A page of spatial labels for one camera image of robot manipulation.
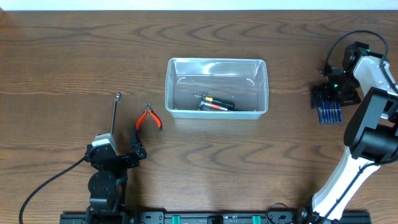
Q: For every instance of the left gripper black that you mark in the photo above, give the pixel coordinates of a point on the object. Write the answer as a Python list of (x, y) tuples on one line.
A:
[(117, 158)]

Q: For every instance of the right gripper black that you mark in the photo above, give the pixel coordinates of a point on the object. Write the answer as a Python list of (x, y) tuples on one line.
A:
[(352, 98)]

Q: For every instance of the blue precision screwdriver set case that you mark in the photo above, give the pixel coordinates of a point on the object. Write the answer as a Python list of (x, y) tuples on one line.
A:
[(329, 112)]

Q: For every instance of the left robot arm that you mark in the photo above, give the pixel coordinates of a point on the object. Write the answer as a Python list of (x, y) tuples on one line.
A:
[(108, 186)]

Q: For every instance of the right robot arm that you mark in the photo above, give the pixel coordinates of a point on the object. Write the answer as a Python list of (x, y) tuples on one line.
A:
[(370, 137)]

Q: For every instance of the clear plastic container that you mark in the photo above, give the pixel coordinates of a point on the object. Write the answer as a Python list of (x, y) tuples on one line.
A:
[(216, 88)]

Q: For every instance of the silver offset ring wrench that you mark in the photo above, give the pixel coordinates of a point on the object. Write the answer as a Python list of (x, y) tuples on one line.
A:
[(117, 98)]

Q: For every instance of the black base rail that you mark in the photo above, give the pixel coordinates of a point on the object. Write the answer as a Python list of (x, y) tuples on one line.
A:
[(183, 218)]

